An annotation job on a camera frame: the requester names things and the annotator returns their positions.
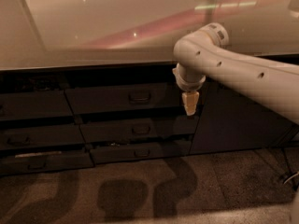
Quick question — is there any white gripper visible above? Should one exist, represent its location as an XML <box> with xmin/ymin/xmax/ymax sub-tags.
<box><xmin>172</xmin><ymin>63</ymin><xmax>206</xmax><ymax>116</ymax></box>

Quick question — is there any dark grey drawer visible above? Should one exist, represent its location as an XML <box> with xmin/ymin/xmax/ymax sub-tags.
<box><xmin>65</xmin><ymin>83</ymin><xmax>180</xmax><ymax>115</ymax></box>
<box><xmin>0</xmin><ymin>150</ymin><xmax>93</xmax><ymax>176</ymax></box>
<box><xmin>80</xmin><ymin>116</ymin><xmax>199</xmax><ymax>143</ymax></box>
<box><xmin>0</xmin><ymin>125</ymin><xmax>84</xmax><ymax>150</ymax></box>
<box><xmin>90</xmin><ymin>140</ymin><xmax>192</xmax><ymax>164</ymax></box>
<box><xmin>0</xmin><ymin>91</ymin><xmax>72</xmax><ymax>121</ymax></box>

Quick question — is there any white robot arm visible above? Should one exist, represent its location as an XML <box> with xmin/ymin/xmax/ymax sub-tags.
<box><xmin>173</xmin><ymin>22</ymin><xmax>299</xmax><ymax>124</ymax></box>

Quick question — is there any dark grey cabinet door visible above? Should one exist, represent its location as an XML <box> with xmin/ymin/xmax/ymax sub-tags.
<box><xmin>191</xmin><ymin>78</ymin><xmax>298</xmax><ymax>154</ymax></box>

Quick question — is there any white cable on floor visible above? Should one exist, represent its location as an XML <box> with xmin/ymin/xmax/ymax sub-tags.
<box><xmin>282</xmin><ymin>171</ymin><xmax>299</xmax><ymax>186</ymax></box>

